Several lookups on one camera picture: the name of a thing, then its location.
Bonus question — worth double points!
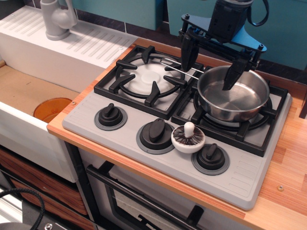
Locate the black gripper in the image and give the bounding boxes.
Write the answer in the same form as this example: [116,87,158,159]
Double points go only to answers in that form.
[179,0,267,91]

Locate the stainless steel pot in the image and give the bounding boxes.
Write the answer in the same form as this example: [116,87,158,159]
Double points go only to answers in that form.
[161,58,271,123]

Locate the white toy mushroom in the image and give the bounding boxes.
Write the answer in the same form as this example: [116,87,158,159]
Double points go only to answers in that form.
[171,122,206,154]

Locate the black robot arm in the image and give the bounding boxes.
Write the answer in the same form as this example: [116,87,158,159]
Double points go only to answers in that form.
[179,0,268,91]

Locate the black middle stove knob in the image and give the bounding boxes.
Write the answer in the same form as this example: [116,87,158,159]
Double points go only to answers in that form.
[136,118,175,155]

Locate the black stove knob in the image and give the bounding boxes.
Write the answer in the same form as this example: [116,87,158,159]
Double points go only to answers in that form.
[191,143,230,176]
[136,118,175,155]
[94,103,128,131]

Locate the black right stove knob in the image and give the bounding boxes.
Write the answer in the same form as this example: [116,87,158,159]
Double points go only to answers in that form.
[191,143,230,176]

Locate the black left stove knob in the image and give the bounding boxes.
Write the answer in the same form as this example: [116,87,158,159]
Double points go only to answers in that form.
[94,103,128,131]

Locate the grey toy stove top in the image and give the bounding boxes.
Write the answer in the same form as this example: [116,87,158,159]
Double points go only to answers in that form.
[61,44,293,211]

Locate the black left burner grate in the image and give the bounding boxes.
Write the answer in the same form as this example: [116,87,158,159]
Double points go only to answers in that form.
[94,46,204,120]

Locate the black burner grate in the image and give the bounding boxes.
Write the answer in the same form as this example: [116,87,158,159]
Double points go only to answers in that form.
[172,79,292,157]
[94,46,204,120]

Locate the black right burner grate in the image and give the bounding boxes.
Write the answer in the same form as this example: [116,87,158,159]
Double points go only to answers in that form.
[172,79,292,157]

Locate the grey toy faucet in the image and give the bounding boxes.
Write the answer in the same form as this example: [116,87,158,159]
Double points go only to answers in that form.
[40,0,78,41]

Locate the orange plastic bowl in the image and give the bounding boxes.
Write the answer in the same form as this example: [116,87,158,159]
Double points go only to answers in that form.
[33,97,72,123]

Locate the white toy sink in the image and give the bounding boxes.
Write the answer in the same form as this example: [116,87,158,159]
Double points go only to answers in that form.
[0,6,136,183]

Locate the wooden drawer fronts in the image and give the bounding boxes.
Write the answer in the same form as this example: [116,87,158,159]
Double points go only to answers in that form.
[0,146,94,230]

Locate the oven door with black handle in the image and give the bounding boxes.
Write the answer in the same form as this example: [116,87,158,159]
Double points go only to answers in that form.
[86,161,248,230]

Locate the black braided cable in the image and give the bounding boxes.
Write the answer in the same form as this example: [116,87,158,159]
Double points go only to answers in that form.
[0,188,45,230]

